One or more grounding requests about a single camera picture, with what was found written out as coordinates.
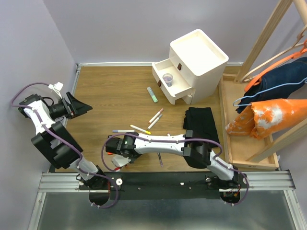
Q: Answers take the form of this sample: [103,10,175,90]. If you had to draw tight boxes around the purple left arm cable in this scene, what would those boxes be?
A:
[11,82,120,209]

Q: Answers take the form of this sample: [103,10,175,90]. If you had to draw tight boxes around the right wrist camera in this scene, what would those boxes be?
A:
[111,155,131,171]

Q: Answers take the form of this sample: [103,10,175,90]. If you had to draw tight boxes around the light blue wire hanger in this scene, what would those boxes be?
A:
[232,78,307,107]

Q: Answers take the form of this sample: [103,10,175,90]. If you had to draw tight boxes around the orange white garment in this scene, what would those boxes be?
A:
[225,99,307,140]

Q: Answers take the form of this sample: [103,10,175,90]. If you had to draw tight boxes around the black folded cloth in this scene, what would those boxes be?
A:
[183,107,220,143]

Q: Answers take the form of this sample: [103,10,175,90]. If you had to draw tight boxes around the black mounting base bar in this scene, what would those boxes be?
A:
[79,171,251,201]

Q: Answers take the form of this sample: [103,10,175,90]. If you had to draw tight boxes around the wooden hanger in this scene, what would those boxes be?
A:
[239,25,307,83]

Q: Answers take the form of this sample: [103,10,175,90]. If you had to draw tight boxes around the green grey highlighter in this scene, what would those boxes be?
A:
[147,87,158,103]

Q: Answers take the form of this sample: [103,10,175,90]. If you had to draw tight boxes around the translucent purple cup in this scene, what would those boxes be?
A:
[163,73,173,87]

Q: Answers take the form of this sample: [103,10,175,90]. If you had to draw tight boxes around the yellow tip marker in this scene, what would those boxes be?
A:
[130,125,151,135]

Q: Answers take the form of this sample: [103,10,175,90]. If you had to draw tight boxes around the wooden clothes rack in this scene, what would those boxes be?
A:
[219,0,307,170]

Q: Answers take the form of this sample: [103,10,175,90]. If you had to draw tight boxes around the dark blue jeans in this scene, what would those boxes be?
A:
[236,57,307,113]

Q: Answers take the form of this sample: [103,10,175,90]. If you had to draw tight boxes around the white drawer cabinet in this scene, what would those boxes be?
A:
[169,29,229,105]

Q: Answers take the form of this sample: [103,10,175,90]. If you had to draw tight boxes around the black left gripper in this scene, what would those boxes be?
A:
[48,91,92,119]

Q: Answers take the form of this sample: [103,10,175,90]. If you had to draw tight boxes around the orange hanger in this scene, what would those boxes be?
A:
[244,40,307,92]

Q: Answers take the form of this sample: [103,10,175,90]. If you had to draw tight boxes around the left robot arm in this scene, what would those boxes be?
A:
[18,92,108,189]

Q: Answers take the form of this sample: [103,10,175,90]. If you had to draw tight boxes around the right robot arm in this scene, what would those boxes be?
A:
[103,130,238,188]

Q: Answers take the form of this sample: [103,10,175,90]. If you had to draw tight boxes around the white bottom drawer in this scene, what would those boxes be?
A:
[160,80,194,104]

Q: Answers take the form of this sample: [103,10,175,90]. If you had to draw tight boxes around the dark purple pen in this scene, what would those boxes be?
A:
[158,153,163,167]

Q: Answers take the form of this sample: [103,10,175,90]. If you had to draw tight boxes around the grey tip marker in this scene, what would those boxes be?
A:
[147,114,163,130]

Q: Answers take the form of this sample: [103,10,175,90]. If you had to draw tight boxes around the beige tip marker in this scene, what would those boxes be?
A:
[148,108,164,124]

